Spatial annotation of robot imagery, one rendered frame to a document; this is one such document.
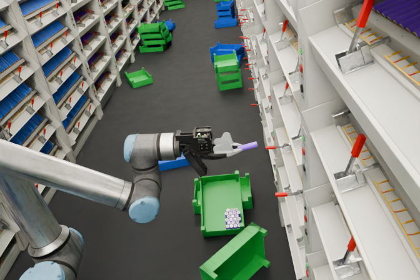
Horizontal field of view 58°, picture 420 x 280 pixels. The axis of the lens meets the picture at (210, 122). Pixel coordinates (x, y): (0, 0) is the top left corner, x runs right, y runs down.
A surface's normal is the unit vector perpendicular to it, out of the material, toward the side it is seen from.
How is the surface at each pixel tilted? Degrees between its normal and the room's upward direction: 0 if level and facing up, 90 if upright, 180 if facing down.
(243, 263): 90
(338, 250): 17
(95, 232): 0
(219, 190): 22
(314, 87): 90
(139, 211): 91
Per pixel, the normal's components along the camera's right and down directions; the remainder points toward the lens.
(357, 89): -0.42, -0.80
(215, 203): -0.14, -0.63
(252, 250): 0.68, 0.25
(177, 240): -0.14, -0.87
